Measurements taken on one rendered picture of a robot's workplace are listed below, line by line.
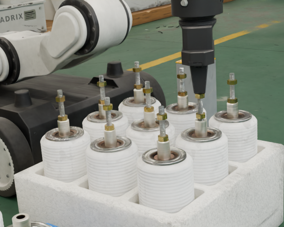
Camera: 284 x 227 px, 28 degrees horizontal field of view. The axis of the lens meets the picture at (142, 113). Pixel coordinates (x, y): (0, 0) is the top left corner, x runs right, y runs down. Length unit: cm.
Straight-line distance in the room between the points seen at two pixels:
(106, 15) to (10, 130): 36
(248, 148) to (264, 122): 75
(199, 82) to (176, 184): 19
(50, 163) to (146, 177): 23
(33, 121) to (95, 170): 45
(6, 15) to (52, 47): 184
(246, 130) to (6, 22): 235
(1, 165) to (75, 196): 47
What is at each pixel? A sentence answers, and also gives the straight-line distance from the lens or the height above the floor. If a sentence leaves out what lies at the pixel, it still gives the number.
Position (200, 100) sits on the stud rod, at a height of 32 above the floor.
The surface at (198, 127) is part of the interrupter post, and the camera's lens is 103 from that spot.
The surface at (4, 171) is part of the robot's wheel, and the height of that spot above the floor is 7.
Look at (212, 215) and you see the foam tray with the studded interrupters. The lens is 98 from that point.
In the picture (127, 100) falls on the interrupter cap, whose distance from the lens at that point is 127.
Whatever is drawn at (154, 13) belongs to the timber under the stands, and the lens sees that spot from 410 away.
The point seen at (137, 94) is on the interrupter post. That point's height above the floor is 27.
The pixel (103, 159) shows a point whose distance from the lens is 99.
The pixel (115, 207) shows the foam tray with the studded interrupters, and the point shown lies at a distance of 96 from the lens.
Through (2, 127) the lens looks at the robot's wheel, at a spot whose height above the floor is 19.
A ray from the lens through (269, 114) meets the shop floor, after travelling 195.
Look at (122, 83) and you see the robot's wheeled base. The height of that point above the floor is 20.
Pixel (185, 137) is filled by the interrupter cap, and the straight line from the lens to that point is 103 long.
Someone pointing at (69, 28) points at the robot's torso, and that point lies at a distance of 140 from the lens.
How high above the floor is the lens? 61
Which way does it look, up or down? 18 degrees down
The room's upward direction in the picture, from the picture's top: 4 degrees counter-clockwise
